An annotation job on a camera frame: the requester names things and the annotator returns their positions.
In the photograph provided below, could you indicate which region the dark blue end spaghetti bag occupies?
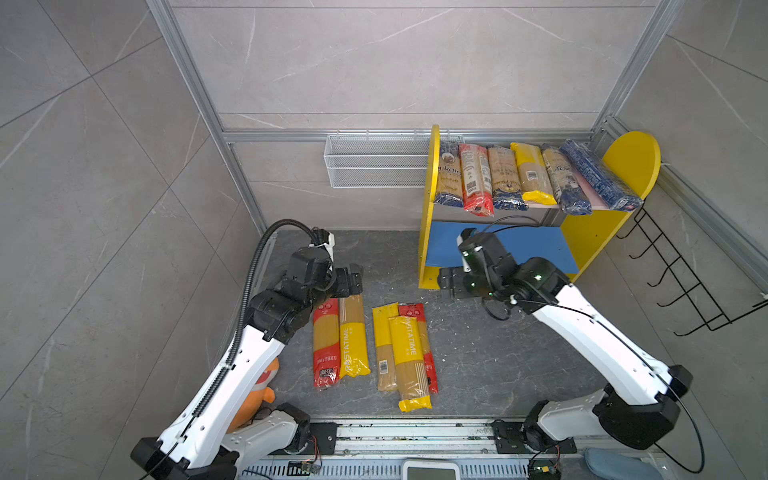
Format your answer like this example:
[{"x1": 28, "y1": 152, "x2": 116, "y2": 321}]
[{"x1": 488, "y1": 145, "x2": 528, "y2": 211}]

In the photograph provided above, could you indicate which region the thin red spaghetti bag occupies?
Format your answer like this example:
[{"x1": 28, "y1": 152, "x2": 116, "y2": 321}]
[{"x1": 398, "y1": 303, "x2": 439, "y2": 394}]

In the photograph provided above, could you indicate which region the blue Sankara spaghetti bag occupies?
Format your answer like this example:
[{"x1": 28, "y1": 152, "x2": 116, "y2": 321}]
[{"x1": 435, "y1": 140, "x2": 463, "y2": 208}]

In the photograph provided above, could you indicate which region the red label spaghetti bag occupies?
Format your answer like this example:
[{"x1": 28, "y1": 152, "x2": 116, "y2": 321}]
[{"x1": 459, "y1": 143, "x2": 494, "y2": 217}]

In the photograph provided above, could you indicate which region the yellow end spaghetti bag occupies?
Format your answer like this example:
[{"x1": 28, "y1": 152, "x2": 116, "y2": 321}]
[{"x1": 510, "y1": 143, "x2": 557, "y2": 206}]

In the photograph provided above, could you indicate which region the blue trim spaghetti bag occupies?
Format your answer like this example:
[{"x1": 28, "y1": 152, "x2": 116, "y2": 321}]
[{"x1": 541, "y1": 144, "x2": 592, "y2": 216}]

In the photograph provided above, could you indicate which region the yellow Pastatime spaghetti bag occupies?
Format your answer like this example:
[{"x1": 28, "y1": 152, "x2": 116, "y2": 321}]
[{"x1": 389, "y1": 316, "x2": 432, "y2": 412}]

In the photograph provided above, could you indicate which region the blue Barilla spaghetti box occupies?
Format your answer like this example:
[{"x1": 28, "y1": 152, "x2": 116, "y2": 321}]
[{"x1": 560, "y1": 139, "x2": 643, "y2": 212}]

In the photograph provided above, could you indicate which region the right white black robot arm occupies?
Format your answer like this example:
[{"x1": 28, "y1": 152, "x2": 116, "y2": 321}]
[{"x1": 438, "y1": 228, "x2": 693, "y2": 451}]

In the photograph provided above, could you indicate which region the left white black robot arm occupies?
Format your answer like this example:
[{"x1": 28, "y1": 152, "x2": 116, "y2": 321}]
[{"x1": 131, "y1": 244, "x2": 363, "y2": 479}]

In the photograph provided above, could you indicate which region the yellow pink blue wooden shelf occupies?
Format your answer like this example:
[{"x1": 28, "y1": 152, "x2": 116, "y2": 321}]
[{"x1": 417, "y1": 125, "x2": 661, "y2": 290}]

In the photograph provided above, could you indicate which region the orange plush toy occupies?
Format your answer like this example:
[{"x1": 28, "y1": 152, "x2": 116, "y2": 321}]
[{"x1": 227, "y1": 358, "x2": 279, "y2": 433}]

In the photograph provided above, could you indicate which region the yellow label spaghetti bag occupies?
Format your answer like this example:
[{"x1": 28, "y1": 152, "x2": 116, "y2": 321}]
[{"x1": 339, "y1": 295, "x2": 371, "y2": 378}]

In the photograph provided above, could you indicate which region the plain yellow top spaghetti bag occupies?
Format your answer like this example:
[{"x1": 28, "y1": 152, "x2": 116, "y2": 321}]
[{"x1": 372, "y1": 303, "x2": 399, "y2": 392}]

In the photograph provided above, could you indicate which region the white digital scale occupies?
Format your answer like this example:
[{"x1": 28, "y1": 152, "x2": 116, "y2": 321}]
[{"x1": 401, "y1": 459, "x2": 461, "y2": 480}]

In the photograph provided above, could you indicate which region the blue grey cloth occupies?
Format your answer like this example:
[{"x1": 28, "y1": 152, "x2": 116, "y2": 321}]
[{"x1": 583, "y1": 448, "x2": 663, "y2": 480}]

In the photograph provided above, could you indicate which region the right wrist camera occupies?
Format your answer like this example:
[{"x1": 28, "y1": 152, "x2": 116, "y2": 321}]
[{"x1": 457, "y1": 235, "x2": 483, "y2": 275}]

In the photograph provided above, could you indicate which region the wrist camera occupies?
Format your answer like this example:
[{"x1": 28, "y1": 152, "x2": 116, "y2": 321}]
[
  {"x1": 457, "y1": 235, "x2": 483, "y2": 275},
  {"x1": 311, "y1": 228, "x2": 335, "y2": 260}
]

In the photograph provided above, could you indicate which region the left black cable conduit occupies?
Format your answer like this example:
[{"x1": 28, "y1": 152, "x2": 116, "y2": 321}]
[{"x1": 188, "y1": 218, "x2": 316, "y2": 421}]

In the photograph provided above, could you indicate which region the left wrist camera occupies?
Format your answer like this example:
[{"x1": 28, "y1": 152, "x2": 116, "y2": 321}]
[{"x1": 311, "y1": 228, "x2": 335, "y2": 260}]

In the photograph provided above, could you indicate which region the white wire mesh basket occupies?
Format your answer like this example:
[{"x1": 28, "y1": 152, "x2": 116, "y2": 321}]
[{"x1": 323, "y1": 134, "x2": 436, "y2": 189}]

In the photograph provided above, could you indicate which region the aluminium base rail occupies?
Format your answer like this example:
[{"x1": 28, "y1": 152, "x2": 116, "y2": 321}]
[{"x1": 239, "y1": 418, "x2": 661, "y2": 480}]

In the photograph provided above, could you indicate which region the black wire hook rack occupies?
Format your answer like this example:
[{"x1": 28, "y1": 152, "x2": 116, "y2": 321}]
[{"x1": 616, "y1": 207, "x2": 767, "y2": 338}]

